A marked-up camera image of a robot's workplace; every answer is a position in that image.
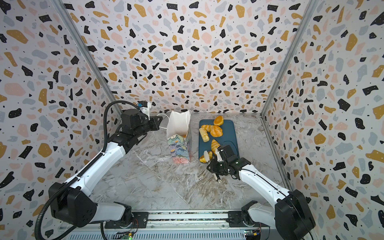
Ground round folded bun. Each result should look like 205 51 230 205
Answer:
210 125 223 138

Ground striped croissant bread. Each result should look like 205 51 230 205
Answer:
211 139 221 155

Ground black corrugated cable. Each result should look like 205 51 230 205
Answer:
33 100 142 240

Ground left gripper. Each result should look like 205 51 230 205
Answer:
134 115 163 139

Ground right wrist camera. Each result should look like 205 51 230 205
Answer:
215 147 223 162

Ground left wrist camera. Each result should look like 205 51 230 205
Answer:
138 101 152 119

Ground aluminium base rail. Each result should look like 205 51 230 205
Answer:
66 204 313 240

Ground floral paper bag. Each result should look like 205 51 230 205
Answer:
157 110 192 164

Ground cream tongs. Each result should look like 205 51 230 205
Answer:
200 151 222 184

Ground twisted bread stick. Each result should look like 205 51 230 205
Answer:
201 125 213 133

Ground small round bun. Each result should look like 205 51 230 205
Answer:
214 116 224 126

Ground small yellow bread roll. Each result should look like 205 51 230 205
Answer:
199 151 213 164

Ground pale rectangular pastry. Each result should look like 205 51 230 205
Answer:
199 128 210 143

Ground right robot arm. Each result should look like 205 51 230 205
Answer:
207 145 316 240

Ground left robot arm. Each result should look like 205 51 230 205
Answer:
49 109 163 228

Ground teal tray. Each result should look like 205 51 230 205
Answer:
198 119 240 157

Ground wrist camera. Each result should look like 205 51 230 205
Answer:
215 147 223 162
138 101 152 119

